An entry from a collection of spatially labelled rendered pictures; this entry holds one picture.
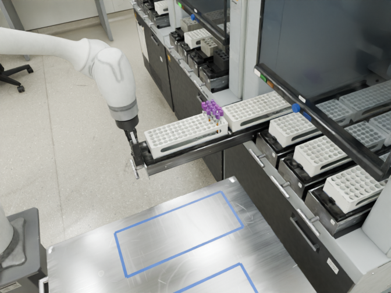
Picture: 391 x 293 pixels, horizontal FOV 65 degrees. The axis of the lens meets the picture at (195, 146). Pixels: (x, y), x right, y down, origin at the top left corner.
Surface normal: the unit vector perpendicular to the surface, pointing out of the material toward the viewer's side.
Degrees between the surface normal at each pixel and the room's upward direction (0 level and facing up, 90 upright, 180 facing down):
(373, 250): 0
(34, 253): 0
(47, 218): 0
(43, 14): 90
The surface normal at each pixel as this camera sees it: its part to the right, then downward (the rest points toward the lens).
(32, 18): 0.39, 0.62
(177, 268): -0.06, -0.72
